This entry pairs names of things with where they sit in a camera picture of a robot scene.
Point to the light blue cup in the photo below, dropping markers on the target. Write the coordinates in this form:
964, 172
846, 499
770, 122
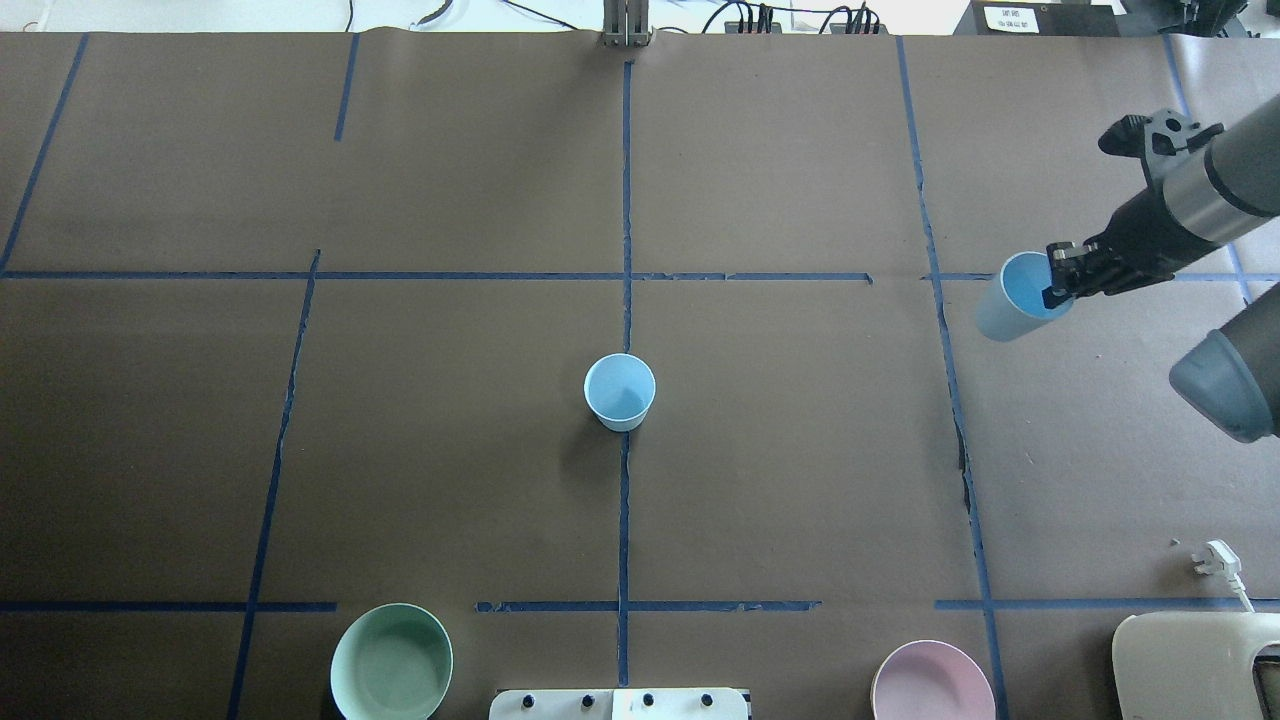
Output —
1013, 303
619, 390

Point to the brown paper table cover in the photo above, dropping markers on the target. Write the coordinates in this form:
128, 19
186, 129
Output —
296, 325

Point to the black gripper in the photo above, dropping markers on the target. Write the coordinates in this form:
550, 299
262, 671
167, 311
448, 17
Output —
1140, 231

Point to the aluminium frame post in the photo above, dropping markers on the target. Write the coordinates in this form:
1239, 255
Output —
626, 23

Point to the black power strip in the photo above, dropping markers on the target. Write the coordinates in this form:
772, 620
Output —
743, 18

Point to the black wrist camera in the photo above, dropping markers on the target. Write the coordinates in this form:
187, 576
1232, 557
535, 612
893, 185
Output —
1162, 142

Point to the black box with label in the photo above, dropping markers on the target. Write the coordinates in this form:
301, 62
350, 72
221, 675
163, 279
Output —
1037, 18

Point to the green bowl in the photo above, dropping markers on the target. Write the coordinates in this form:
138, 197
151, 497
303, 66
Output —
394, 662

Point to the pink bowl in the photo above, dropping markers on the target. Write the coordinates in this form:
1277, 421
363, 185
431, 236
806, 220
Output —
930, 680

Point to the cream toaster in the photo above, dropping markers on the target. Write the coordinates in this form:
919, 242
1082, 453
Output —
1197, 665

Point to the white power plug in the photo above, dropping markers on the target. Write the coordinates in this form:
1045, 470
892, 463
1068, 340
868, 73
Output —
1215, 558

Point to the white mount base plate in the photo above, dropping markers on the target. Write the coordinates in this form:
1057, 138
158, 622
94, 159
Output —
622, 703

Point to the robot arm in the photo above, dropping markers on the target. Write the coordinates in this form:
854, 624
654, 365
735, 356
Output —
1206, 187

